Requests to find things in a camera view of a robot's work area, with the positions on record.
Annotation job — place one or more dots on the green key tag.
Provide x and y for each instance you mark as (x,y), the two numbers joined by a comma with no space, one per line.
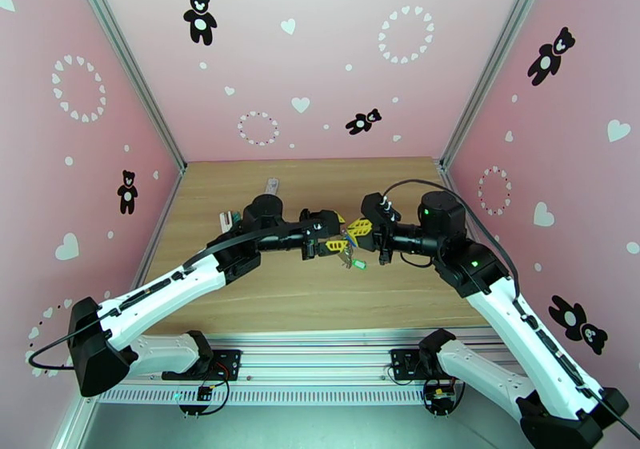
(358,264)

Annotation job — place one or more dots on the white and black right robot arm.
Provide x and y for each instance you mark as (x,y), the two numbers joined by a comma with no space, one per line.
(520,327)

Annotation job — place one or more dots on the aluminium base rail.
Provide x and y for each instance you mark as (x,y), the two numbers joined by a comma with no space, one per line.
(310,362)

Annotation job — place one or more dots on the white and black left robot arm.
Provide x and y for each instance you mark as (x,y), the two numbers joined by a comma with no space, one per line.
(165,292)

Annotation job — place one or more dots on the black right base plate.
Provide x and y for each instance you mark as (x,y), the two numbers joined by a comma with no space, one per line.
(400,362)

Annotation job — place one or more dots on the aluminium frame post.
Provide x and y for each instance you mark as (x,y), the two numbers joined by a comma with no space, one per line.
(127,62)
(492,62)

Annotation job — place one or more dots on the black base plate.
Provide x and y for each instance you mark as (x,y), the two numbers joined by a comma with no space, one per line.
(400,362)
(230,362)

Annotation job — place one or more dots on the small black circuit board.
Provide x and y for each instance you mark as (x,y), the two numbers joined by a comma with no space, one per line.
(440,395)
(203,393)

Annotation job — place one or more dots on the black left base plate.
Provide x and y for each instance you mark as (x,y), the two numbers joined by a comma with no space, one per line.
(230,362)

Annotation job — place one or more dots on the small white stapler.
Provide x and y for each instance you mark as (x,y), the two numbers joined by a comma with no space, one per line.
(226,221)

